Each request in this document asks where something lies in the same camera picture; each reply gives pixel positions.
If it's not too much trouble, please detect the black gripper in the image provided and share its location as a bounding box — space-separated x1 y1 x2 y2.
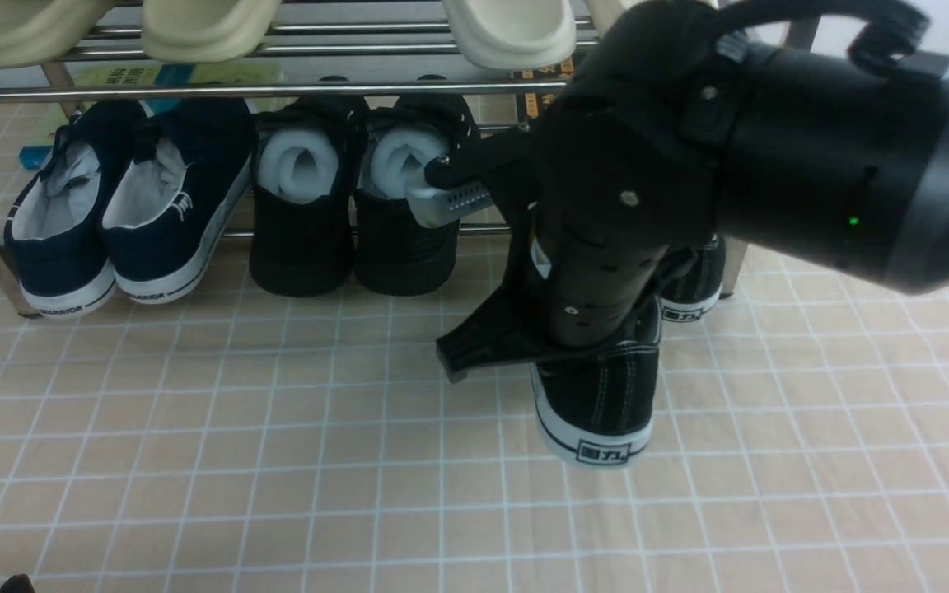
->
406 1 750 383

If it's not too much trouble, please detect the black white sneaker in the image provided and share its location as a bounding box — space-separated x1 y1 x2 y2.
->
530 299 661 469
660 234 727 323

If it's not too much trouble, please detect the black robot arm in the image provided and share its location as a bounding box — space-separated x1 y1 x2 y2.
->
412 1 949 382

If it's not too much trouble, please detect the black mesh shoe right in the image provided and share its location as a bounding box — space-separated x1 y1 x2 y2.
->
353 93 479 297

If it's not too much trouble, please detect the black mesh shoe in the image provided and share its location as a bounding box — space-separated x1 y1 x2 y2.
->
249 96 370 299
353 93 479 297

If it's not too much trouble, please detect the black mesh shoe left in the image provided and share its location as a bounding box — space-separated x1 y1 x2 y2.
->
249 96 370 299

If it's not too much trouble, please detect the navy canvas shoe white sole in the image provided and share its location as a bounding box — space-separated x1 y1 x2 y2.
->
99 97 257 304

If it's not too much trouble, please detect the navy canvas shoe far left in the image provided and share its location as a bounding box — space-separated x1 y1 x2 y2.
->
3 99 148 319

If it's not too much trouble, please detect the silver metal shoe rack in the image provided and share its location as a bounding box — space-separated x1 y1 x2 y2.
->
0 0 821 319

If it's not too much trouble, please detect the cream slipper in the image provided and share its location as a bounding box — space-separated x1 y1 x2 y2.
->
584 0 643 36
442 1 577 71

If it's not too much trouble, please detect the cream slipper far right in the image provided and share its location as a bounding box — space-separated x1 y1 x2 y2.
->
584 0 643 36

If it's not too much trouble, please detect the beige slipper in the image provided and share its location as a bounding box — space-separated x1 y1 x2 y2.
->
142 0 282 63
0 1 117 70

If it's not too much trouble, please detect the beige slipper far left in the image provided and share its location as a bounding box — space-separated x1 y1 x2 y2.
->
0 1 117 70

